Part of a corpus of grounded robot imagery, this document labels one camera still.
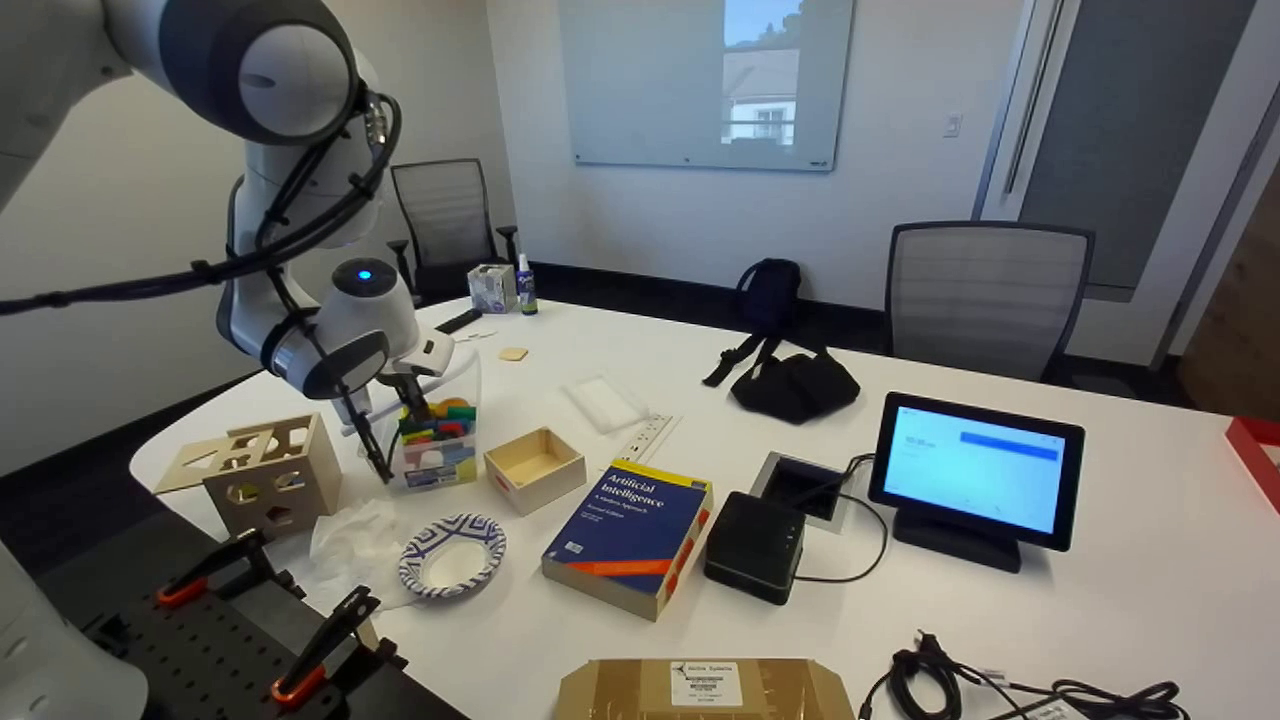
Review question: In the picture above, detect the flat cardboard box with label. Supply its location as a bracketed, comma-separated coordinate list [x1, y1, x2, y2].
[546, 656, 857, 720]

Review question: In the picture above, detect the orange handled black clamp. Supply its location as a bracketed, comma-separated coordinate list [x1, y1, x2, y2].
[152, 522, 306, 616]
[267, 584, 407, 710]

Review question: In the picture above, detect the loose black cable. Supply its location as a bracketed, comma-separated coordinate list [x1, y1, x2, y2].
[956, 659, 1191, 720]

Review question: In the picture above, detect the black tablet screen on stand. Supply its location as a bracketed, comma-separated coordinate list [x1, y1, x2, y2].
[863, 388, 1088, 577]

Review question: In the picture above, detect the coiled black cable bundle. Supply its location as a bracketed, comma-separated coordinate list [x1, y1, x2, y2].
[857, 626, 968, 720]

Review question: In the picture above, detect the wall whiteboard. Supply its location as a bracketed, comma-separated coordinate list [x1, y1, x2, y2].
[555, 0, 861, 179]

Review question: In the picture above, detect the small spray bottle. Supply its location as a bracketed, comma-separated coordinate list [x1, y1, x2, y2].
[511, 247, 541, 318]

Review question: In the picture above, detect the black fabric bag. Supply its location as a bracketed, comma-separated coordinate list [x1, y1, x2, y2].
[700, 255, 863, 427]

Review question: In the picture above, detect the black mesh office chair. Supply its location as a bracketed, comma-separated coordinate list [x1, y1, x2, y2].
[382, 155, 524, 305]

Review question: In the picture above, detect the crumpled clear plastic bag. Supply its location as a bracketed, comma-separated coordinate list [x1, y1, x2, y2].
[300, 494, 418, 591]

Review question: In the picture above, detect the red black clamp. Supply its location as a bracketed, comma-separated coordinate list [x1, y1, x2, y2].
[77, 584, 473, 720]

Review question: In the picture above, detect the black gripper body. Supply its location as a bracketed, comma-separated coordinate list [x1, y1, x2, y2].
[314, 332, 432, 402]

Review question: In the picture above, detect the table power socket hatch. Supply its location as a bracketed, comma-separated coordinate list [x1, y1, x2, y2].
[749, 449, 850, 522]

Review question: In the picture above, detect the clear plastic ruler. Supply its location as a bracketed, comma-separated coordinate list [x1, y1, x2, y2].
[614, 406, 679, 462]

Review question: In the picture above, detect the red object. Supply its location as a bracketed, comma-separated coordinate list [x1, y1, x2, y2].
[1223, 410, 1280, 519]

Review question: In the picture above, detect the folded white napkin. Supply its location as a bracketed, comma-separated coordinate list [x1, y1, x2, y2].
[558, 377, 647, 440]

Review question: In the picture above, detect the black tablet cable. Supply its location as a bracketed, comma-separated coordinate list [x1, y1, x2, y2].
[790, 452, 897, 589]

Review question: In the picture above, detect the blue hardcover textbook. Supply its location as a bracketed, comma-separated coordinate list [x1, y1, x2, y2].
[534, 455, 716, 624]

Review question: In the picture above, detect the small wooden box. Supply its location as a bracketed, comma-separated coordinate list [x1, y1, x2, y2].
[480, 422, 590, 519]

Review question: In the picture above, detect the white plastic chair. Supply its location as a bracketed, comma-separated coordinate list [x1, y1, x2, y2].
[0, 541, 152, 720]

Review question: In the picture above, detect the wooden shape sorter box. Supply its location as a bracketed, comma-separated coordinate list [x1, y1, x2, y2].
[157, 410, 350, 544]

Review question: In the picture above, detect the clear container with white lid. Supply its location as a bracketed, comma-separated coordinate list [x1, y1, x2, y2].
[379, 349, 487, 492]

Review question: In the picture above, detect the small black box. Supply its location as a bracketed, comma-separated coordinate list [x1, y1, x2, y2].
[700, 486, 811, 606]

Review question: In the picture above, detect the grey mesh office chair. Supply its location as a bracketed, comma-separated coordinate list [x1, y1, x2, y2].
[883, 214, 1100, 385]

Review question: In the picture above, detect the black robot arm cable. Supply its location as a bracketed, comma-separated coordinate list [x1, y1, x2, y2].
[0, 84, 407, 351]

